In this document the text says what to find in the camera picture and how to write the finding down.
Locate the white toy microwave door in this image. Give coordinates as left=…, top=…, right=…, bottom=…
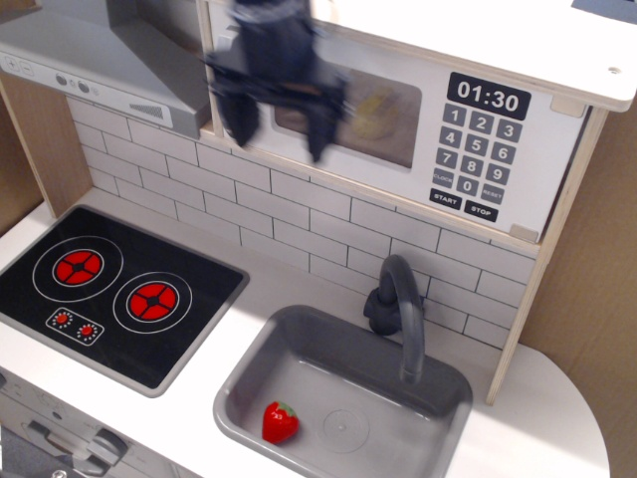
left=206, top=0, right=587, bottom=244

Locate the dark grey toy faucet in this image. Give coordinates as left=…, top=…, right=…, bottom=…
left=363, top=255, right=425, bottom=384

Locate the grey microwave door handle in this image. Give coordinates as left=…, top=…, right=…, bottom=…
left=214, top=25, right=240, bottom=141

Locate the black toy induction stove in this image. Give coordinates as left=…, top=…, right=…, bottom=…
left=1, top=206, right=249, bottom=397

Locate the red toy strawberry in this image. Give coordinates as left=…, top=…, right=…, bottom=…
left=262, top=401, right=300, bottom=444

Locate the white wooden microwave cabinet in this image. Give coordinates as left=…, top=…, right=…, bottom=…
left=196, top=0, right=637, bottom=406

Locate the grey toy range hood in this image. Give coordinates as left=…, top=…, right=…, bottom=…
left=1, top=1, right=211, bottom=138

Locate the yellow toy potato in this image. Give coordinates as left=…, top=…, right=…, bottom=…
left=351, top=88, right=400, bottom=140

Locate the grey toy oven door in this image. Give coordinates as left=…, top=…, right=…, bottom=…
left=1, top=369, right=195, bottom=477

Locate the grey toy sink basin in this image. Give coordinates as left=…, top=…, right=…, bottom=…
left=213, top=306, right=473, bottom=477

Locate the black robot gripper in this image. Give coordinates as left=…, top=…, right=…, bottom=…
left=205, top=1, right=347, bottom=162

